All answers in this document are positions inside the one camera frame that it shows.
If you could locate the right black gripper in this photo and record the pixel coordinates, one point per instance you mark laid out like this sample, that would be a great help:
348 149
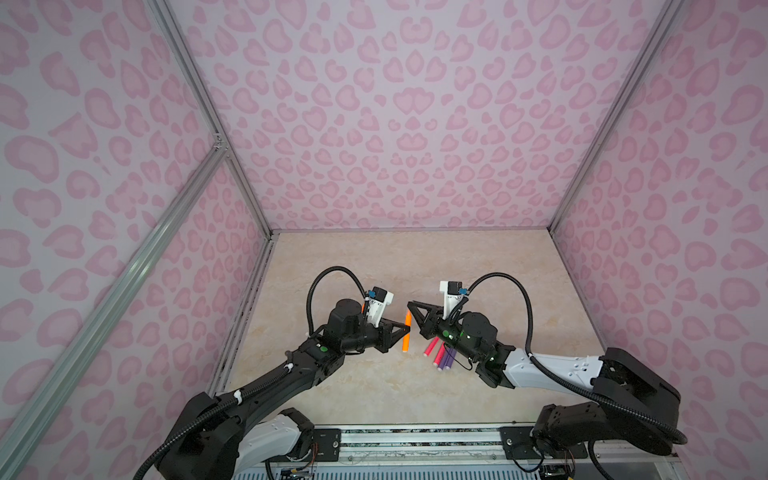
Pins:
429 327

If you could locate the purple highlighter pen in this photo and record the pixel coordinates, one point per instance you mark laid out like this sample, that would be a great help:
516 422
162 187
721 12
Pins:
445 358
449 358

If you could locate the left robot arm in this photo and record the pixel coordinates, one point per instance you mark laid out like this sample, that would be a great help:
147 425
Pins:
258 396

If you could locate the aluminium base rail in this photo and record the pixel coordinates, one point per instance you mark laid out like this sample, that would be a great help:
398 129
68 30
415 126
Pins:
285 448

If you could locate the orange highlighter pen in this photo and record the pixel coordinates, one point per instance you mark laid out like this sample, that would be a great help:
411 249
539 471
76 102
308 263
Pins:
405 345

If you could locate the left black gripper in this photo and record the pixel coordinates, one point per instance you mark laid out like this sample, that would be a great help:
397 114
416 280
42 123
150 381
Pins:
385 338

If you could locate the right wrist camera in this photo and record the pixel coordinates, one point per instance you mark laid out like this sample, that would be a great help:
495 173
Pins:
454 296

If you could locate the aluminium frame strut left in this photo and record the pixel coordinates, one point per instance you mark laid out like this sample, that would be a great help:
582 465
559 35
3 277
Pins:
42 409

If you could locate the pink highlighter pen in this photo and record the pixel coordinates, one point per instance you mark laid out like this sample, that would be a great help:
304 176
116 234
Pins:
439 359
430 347

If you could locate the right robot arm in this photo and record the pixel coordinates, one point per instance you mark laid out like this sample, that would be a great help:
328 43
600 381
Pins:
623 399

